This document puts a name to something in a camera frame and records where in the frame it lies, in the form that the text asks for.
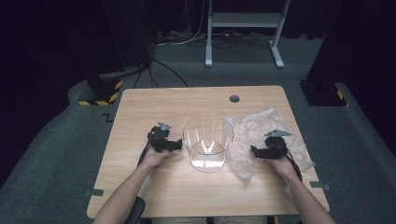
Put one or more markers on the black base with yellow mark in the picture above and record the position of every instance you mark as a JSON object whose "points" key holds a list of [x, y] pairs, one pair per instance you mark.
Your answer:
{"points": [[320, 93]]}

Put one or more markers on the person's right hand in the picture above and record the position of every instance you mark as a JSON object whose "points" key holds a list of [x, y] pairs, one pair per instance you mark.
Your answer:
{"points": [[283, 166]]}

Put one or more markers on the black yellow striped base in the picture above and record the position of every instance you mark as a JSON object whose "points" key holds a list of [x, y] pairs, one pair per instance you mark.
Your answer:
{"points": [[102, 91]]}

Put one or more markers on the black chair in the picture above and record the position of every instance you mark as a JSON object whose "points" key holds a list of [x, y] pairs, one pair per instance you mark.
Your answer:
{"points": [[137, 210]]}

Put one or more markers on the clear round plastic bin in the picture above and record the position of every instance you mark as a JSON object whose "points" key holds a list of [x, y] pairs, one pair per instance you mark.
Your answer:
{"points": [[207, 158]]}

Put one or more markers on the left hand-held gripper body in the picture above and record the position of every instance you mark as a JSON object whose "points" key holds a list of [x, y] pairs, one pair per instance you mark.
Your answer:
{"points": [[158, 138]]}

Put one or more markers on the grey tape strip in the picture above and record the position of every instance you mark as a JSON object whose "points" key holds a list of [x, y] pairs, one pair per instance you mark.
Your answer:
{"points": [[319, 184], [95, 192]]}

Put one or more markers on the clear plastic bag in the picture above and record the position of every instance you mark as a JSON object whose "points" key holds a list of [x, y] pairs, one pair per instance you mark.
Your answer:
{"points": [[249, 130]]}

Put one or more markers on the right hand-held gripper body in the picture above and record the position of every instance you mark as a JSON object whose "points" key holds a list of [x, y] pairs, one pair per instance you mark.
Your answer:
{"points": [[275, 146]]}

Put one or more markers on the white metal stand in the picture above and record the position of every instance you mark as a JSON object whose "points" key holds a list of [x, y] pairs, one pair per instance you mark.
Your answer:
{"points": [[243, 19]]}

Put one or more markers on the person's left hand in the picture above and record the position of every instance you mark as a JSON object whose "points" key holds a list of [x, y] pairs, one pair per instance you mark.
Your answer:
{"points": [[152, 158]]}

